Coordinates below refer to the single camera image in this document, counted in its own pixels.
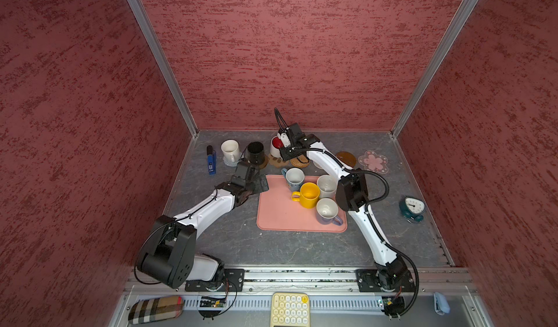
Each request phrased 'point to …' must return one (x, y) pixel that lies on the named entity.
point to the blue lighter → (212, 160)
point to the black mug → (255, 153)
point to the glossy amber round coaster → (347, 158)
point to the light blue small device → (440, 304)
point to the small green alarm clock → (412, 208)
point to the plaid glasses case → (155, 309)
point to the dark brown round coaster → (265, 163)
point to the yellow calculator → (290, 309)
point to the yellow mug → (308, 196)
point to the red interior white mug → (275, 144)
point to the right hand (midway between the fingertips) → (283, 155)
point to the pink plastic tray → (278, 211)
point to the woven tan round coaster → (301, 161)
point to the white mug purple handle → (327, 210)
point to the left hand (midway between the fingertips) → (257, 186)
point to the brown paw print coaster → (277, 162)
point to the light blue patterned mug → (294, 176)
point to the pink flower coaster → (373, 162)
